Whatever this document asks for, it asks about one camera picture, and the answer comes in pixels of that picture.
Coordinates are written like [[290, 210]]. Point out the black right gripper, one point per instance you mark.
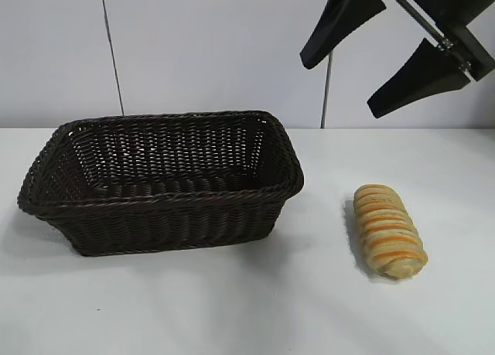
[[456, 11]]

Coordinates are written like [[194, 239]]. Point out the long striped bread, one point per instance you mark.
[[386, 231]]

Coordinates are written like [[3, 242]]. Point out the dark brown wicker basket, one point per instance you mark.
[[154, 223]]

